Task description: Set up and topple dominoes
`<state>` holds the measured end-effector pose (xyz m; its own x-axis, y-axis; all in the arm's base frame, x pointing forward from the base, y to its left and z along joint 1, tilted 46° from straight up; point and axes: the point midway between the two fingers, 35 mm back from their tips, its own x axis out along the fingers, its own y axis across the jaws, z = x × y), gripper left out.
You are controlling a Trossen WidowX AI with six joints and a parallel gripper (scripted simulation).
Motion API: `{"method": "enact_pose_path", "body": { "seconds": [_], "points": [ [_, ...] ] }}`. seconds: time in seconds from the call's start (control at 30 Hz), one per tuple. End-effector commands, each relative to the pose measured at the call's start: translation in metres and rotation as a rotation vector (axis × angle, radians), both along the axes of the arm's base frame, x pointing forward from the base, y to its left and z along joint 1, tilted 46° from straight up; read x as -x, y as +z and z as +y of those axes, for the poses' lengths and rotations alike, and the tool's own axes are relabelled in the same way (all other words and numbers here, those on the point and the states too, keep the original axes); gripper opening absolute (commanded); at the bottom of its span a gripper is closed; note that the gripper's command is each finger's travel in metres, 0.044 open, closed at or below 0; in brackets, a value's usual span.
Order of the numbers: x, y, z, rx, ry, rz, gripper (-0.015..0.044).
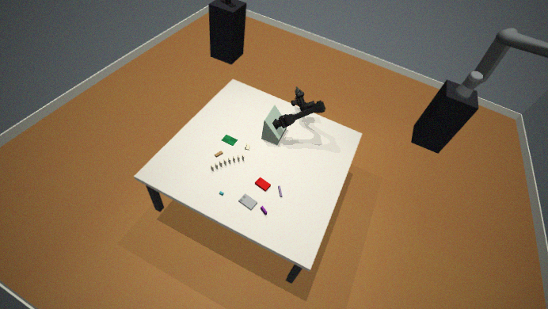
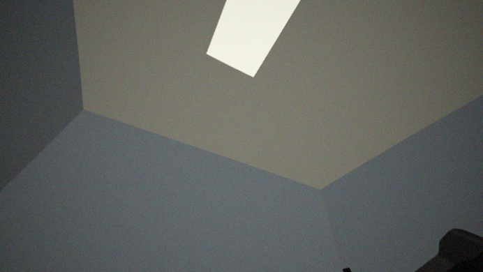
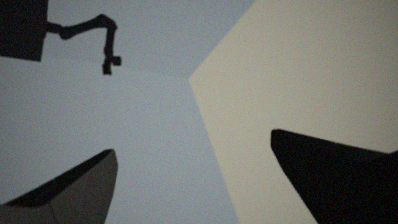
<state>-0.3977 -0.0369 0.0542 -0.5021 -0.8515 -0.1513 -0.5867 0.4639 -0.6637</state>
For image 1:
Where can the red rectangular block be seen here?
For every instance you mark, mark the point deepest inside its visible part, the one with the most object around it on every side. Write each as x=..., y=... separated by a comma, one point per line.
x=262, y=184

